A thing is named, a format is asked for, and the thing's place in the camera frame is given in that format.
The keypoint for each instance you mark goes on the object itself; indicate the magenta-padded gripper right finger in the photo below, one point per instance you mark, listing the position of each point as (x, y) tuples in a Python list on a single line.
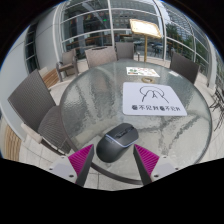
[(161, 168)]

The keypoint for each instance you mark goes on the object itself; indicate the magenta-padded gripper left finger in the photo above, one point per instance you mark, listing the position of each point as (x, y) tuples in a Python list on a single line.
[(65, 166)]

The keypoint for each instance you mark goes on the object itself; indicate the black computer mouse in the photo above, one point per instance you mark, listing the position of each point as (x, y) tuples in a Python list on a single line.
[(115, 143)]

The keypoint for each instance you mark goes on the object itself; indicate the white printed mouse pad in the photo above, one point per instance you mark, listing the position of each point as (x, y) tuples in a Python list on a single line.
[(151, 100)]

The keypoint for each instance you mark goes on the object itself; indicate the wooden slatted bench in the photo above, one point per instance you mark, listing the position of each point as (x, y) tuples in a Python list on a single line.
[(50, 77), (11, 143)]

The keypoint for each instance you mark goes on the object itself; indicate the dark brown wicker chair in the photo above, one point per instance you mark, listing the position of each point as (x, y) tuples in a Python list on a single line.
[(184, 66), (31, 100)]

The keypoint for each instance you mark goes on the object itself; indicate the dark metal patio table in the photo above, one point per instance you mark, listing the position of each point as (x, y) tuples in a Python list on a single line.
[(218, 100)]

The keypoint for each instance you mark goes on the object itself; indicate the beige tape roll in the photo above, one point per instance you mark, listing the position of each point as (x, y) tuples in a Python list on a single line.
[(143, 80)]

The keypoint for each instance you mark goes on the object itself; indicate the white sheet with colourful pictures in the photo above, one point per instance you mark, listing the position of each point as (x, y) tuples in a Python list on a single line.
[(142, 71)]

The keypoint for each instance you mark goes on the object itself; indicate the taupe wicker armchair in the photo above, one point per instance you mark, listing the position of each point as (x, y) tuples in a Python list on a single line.
[(68, 59)]

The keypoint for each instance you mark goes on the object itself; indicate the grey wicker chair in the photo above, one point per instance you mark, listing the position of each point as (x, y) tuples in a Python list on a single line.
[(125, 50)]

